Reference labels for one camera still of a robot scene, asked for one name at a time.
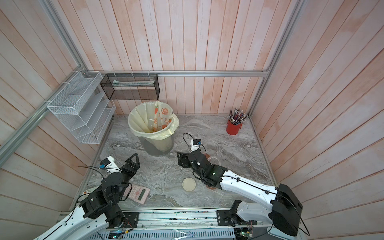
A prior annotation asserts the bundle of pencils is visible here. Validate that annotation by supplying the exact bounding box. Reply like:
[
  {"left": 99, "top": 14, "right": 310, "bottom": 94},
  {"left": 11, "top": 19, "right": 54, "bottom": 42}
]
[{"left": 228, "top": 108, "right": 248, "bottom": 126}]

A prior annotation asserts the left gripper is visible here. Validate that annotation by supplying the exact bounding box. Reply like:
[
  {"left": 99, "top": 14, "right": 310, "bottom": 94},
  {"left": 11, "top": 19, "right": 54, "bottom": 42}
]
[{"left": 115, "top": 153, "right": 141, "bottom": 202}]

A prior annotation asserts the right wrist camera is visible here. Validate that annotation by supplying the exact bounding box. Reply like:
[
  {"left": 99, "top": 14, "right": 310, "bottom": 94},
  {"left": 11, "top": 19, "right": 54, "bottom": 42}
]
[{"left": 191, "top": 139, "right": 202, "bottom": 152}]

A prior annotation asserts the cream jar lid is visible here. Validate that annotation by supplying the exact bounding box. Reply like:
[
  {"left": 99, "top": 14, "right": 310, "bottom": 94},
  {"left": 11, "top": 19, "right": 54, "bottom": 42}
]
[{"left": 182, "top": 178, "right": 196, "bottom": 192}]

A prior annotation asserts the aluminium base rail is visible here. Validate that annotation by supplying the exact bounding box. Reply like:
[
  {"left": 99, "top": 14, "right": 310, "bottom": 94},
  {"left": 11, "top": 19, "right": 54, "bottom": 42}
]
[{"left": 52, "top": 206, "right": 302, "bottom": 240}]

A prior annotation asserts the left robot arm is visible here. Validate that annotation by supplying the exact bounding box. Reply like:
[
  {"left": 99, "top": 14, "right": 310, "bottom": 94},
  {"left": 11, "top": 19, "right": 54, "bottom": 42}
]
[{"left": 36, "top": 153, "right": 141, "bottom": 240}]

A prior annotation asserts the black wire mesh basket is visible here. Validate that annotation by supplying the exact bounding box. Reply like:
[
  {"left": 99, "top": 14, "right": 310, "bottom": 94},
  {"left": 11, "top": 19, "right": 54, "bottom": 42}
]
[{"left": 101, "top": 73, "right": 160, "bottom": 101}]

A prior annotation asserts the red pencil cup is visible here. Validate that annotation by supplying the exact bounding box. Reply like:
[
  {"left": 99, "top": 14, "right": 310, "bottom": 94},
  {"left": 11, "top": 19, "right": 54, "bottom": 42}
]
[{"left": 226, "top": 121, "right": 243, "bottom": 136}]

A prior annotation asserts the pale green tape dispenser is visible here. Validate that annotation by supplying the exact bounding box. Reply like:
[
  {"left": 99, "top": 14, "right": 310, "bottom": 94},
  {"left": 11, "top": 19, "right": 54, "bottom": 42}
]
[{"left": 82, "top": 187, "right": 98, "bottom": 195}]

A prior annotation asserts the horizontal aluminium frame bar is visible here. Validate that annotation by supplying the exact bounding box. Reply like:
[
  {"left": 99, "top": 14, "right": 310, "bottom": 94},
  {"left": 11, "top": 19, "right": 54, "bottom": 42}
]
[{"left": 96, "top": 70, "right": 269, "bottom": 77}]

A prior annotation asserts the white wire mesh shelf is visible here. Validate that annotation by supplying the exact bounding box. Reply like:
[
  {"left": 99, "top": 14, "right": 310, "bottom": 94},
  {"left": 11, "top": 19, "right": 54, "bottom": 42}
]
[{"left": 48, "top": 71, "right": 116, "bottom": 144}]

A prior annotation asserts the oatmeal jar with brown lid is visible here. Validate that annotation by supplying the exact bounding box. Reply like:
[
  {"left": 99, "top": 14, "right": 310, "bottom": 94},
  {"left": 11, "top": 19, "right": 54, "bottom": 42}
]
[{"left": 208, "top": 156, "right": 221, "bottom": 166}]

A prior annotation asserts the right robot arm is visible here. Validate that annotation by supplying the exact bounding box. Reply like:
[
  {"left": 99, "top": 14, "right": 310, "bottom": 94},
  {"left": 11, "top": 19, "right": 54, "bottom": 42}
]
[{"left": 177, "top": 150, "right": 303, "bottom": 237}]

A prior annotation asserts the pink calculator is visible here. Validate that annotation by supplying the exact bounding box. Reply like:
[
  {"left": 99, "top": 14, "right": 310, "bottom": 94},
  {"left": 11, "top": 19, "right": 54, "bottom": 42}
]
[{"left": 123, "top": 184, "right": 150, "bottom": 205}]

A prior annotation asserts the grey trash bin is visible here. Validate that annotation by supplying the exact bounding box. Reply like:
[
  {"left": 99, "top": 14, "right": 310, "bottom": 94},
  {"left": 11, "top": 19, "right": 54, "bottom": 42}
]
[{"left": 139, "top": 136, "right": 174, "bottom": 157}]

